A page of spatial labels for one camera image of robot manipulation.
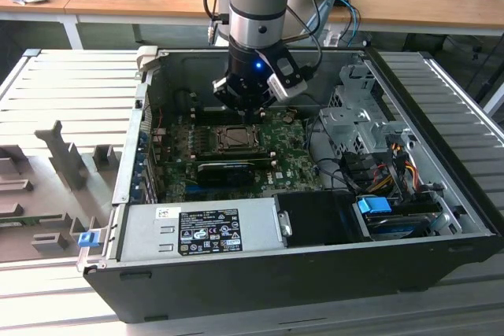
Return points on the silver coin cell battery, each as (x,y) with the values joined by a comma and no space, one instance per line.
(290,116)

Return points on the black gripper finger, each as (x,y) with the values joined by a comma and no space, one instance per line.
(224,94)
(264,107)

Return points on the pale blue teach pendant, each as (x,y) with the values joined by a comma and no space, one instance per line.
(326,9)

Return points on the beige case latch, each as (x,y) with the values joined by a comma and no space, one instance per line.
(146,56)

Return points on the black hard disk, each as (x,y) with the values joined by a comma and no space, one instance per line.
(401,226)

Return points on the graphics card with black shroud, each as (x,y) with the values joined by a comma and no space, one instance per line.
(224,174)

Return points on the grey parts rack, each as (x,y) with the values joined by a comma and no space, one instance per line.
(51,194)

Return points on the blue disk carrier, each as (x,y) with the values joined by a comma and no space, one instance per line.
(372,207)

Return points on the CPU socket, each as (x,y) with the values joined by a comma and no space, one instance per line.
(210,139)

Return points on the green motherboard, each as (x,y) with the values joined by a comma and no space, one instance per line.
(291,155)

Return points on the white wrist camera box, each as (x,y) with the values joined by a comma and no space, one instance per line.
(289,82)

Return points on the blue case latch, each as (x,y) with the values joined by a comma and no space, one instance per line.
(87,240)

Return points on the black open PC case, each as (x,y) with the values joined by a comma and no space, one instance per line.
(275,292)

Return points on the grey power supply unit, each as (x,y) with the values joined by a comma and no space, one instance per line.
(149,233)

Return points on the metal disk bay cage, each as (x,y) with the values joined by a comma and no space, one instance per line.
(354,123)

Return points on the green RAM stick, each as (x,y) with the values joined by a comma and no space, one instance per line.
(31,221)

